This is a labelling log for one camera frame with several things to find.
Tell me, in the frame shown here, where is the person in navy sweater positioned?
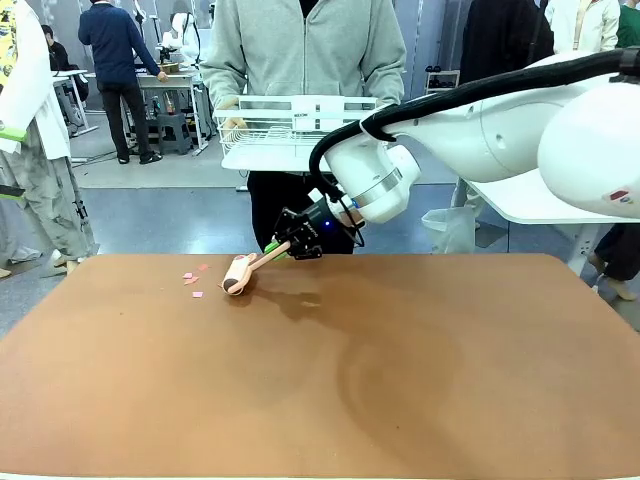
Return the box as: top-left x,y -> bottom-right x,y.
77,0 -> 170,166

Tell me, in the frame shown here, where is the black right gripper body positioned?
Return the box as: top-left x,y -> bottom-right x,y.
293,196 -> 358,252

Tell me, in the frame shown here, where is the clear plastic bag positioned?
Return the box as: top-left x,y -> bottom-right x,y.
420,205 -> 477,256

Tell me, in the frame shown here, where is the white background desk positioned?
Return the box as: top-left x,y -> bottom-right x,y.
49,68 -> 100,137

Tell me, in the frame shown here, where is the person in grey hoodie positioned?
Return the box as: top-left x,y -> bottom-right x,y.
199,0 -> 408,254

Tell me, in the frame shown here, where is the grey step stool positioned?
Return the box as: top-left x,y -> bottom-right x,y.
156,113 -> 195,156

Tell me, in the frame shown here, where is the white side table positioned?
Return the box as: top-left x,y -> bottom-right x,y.
451,169 -> 640,277

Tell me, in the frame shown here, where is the person's right hand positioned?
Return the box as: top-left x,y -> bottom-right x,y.
217,96 -> 249,132

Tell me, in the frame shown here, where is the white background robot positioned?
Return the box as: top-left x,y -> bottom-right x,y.
160,8 -> 204,66

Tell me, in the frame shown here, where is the person in white jacket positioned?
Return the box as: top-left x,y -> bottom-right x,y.
543,0 -> 622,56

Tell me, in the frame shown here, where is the person in dark trousers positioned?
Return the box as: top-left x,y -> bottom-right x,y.
586,222 -> 640,303

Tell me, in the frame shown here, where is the black right arm cable sleeve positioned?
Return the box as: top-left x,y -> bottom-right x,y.
308,46 -> 640,200

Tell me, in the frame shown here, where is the pink lint roller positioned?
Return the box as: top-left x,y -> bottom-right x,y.
219,240 -> 293,298

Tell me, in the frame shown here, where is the background workbench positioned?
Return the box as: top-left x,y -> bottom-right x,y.
135,69 -> 214,154

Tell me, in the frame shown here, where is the hanging black coat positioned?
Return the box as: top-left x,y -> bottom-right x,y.
459,0 -> 556,87

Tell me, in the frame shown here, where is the white shoe rack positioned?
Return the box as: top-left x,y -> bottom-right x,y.
424,66 -> 462,97

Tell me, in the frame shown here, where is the white wire dish rack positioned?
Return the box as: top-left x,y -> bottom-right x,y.
213,94 -> 397,174

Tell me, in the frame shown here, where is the person in white yellow shirt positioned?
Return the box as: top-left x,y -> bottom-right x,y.
0,0 -> 100,280

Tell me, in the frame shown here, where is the seated person in black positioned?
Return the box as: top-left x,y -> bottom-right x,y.
40,24 -> 72,73

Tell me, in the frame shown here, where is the person in green top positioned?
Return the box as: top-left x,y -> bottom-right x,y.
615,0 -> 640,50

